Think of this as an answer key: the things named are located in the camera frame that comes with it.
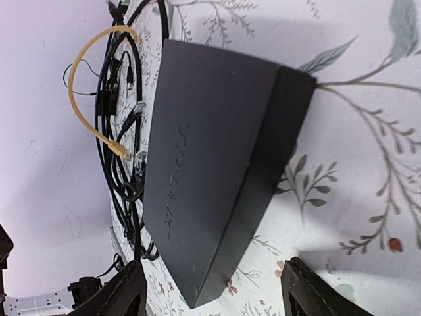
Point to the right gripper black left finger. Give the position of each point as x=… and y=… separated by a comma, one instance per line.
x=124, y=294

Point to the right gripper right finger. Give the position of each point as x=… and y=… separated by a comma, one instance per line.
x=305, y=293

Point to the black network switch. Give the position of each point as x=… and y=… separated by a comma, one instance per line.
x=223, y=129

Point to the black power adapter plug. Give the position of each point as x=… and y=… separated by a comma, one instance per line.
x=107, y=94

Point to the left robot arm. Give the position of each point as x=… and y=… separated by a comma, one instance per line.
x=59, y=302

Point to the floral table mat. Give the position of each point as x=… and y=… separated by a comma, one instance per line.
x=349, y=202

